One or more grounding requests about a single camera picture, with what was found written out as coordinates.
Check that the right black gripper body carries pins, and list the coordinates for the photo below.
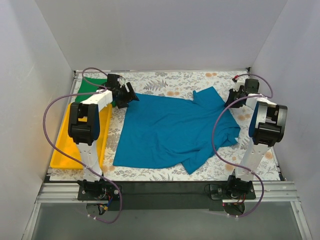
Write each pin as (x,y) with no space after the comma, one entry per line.
(233,96)

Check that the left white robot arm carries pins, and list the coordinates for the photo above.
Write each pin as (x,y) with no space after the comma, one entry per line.
(84,129)

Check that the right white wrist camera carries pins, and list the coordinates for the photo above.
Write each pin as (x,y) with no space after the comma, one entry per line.
(238,82)

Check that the folded green t shirt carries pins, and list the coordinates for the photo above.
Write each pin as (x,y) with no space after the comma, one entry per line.
(86,87)

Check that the yellow plastic tray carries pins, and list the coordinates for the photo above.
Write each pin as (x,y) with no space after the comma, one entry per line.
(67,145)

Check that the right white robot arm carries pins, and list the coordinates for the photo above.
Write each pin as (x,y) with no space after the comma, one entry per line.
(267,127)

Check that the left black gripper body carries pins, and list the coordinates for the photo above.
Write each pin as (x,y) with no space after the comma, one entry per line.
(126,94)

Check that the floral table mat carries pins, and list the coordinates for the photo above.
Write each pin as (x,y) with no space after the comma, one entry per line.
(178,85)

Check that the blue t shirt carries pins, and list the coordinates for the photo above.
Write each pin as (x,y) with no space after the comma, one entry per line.
(160,132)

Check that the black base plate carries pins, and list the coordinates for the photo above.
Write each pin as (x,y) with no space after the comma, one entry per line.
(163,195)

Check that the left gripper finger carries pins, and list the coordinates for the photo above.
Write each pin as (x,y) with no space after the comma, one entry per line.
(122,102)
(131,95)

